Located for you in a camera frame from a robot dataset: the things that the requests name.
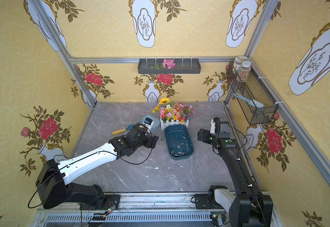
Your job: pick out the yellow handled blue garden fork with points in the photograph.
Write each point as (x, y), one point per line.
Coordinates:
(123, 130)

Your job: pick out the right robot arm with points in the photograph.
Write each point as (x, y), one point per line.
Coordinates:
(248, 206)

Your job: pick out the light blue brush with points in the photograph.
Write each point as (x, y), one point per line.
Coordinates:
(251, 102)

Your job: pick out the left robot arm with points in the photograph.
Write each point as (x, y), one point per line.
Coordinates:
(55, 183)

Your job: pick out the black wire mesh basket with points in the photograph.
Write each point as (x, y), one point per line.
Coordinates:
(253, 88)

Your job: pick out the aluminium front rail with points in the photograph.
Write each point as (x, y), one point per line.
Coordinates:
(133, 207)

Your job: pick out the clear jar white lid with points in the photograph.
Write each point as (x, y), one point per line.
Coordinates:
(238, 61)

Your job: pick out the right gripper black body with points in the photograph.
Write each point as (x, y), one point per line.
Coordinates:
(203, 135)

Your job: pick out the light blue plastic scoop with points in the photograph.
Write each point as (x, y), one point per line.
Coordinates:
(151, 122)

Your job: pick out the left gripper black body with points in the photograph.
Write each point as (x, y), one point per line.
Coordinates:
(150, 139)

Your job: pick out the dark teal storage box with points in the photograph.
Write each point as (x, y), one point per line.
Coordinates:
(173, 135)

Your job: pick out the white picket flower planter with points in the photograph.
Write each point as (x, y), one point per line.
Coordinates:
(172, 113)

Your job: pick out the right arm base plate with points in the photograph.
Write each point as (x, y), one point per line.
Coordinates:
(205, 202)

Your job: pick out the aluminium corner frame post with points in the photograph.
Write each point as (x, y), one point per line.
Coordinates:
(43, 15)

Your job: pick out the clear jar beige lid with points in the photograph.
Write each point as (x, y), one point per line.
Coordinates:
(243, 71)

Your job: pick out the dark grey wall shelf tray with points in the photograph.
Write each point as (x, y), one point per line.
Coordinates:
(183, 66)

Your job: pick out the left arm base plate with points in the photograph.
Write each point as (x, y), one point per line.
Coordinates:
(104, 202)

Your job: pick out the pink flower on shelf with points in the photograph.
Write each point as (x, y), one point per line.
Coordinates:
(168, 64)

